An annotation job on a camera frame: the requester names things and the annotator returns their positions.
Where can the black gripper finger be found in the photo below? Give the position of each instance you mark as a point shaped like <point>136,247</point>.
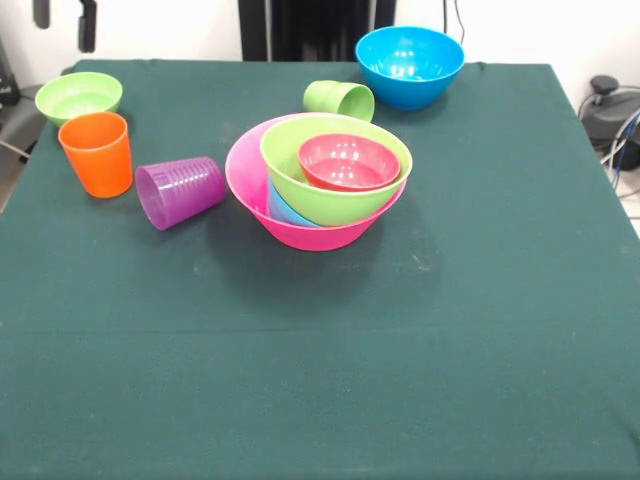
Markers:
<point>42,14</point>
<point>87,30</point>

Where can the small green bowl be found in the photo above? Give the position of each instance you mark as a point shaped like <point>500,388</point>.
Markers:
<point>77,95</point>

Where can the orange red cup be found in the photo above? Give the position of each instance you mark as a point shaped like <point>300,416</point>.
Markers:
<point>95,155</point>

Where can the purple cup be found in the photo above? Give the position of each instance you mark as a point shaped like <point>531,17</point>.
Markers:
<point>180,192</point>

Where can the large pink bowl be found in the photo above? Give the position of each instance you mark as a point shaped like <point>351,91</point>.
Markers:
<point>245,170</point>

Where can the large green bowl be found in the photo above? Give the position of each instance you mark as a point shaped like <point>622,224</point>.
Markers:
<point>285,160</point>

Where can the small cyan bowl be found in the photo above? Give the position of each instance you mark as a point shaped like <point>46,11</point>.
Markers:
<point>282,207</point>

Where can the green cup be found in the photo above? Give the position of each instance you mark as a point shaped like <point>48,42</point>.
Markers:
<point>342,100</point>

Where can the small magenta bowl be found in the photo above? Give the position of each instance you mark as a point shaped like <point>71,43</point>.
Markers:
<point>350,165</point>

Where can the large blue bowl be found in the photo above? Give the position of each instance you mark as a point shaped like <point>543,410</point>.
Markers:
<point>410,65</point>

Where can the black device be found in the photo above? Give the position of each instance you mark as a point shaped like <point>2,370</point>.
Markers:
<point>7,75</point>

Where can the dark green tablecloth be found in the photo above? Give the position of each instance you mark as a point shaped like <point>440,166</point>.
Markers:
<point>320,375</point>

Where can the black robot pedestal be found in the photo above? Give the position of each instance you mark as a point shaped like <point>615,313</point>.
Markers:
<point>310,30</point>

